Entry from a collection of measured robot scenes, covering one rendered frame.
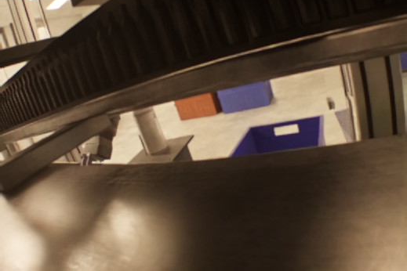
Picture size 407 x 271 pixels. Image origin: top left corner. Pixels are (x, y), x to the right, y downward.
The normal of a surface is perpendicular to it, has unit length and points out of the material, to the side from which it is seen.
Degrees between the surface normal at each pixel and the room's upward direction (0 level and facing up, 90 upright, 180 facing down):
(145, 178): 0
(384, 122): 90
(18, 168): 90
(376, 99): 90
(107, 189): 0
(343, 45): 90
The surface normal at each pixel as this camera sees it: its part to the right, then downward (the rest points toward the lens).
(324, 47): -0.44, 0.37
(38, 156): 0.84, -0.15
